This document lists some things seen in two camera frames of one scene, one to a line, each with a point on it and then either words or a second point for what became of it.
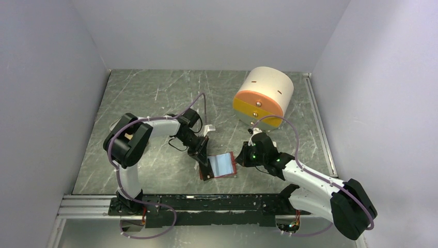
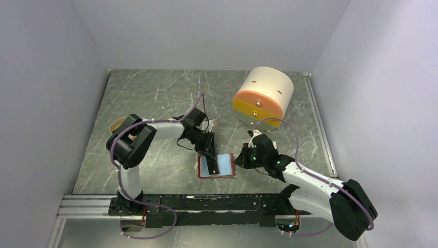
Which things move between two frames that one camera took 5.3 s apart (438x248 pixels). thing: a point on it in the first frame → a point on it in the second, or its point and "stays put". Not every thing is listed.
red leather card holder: [222, 165] stays put
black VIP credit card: [207, 171] → [213, 167]
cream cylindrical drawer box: [265, 91] stays put
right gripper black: [243, 158] stays put
